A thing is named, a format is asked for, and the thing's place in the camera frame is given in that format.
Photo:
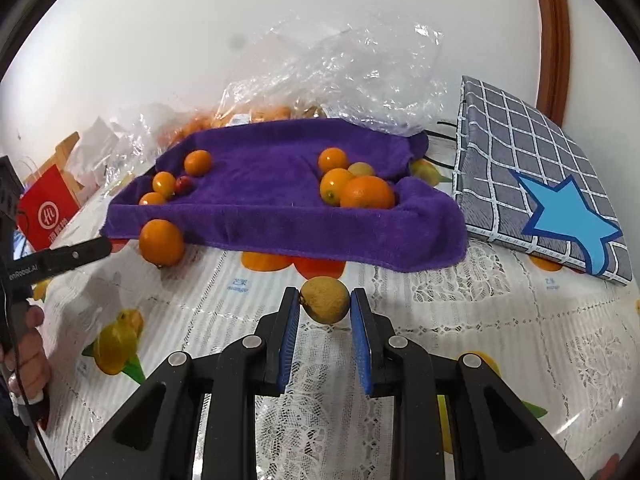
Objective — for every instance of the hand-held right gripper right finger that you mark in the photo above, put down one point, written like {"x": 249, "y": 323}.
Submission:
{"x": 361, "y": 350}

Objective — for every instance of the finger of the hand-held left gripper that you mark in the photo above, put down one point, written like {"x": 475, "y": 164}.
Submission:
{"x": 80, "y": 255}

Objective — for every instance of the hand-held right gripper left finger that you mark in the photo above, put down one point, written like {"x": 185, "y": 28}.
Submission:
{"x": 290, "y": 350}

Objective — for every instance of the yellow lemon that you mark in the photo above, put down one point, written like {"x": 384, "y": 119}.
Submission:
{"x": 325, "y": 300}

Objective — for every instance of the large orange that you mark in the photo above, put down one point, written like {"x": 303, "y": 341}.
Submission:
{"x": 161, "y": 242}
{"x": 367, "y": 193}

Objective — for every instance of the small orange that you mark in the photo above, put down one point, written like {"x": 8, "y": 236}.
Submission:
{"x": 163, "y": 183}
{"x": 152, "y": 199}
{"x": 332, "y": 159}
{"x": 332, "y": 187}
{"x": 198, "y": 162}

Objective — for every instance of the small red fruit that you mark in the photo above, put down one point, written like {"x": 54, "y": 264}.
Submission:
{"x": 185, "y": 185}

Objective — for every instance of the purple towel lined tray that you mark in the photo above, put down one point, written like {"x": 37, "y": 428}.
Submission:
{"x": 265, "y": 185}

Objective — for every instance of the small yellow-green citrus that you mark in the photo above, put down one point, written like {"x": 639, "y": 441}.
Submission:
{"x": 361, "y": 168}

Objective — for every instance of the person's left hand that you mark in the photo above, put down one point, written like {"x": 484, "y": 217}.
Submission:
{"x": 35, "y": 370}

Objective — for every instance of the red paper bag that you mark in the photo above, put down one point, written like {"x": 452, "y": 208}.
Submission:
{"x": 47, "y": 200}

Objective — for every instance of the white plastic bag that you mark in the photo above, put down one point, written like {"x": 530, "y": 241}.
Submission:
{"x": 97, "y": 145}

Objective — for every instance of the small clear plastic bag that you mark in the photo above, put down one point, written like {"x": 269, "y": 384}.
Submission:
{"x": 135, "y": 135}

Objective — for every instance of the pile of bagged oranges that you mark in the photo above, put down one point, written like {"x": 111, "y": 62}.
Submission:
{"x": 200, "y": 122}

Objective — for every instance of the grey checked star cushion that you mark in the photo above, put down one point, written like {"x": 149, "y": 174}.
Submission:
{"x": 505, "y": 160}

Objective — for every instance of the large clear plastic bag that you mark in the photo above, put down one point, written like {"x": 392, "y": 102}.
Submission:
{"x": 350, "y": 70}

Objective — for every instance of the brown wooden door frame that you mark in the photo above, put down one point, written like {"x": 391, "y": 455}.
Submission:
{"x": 555, "y": 35}

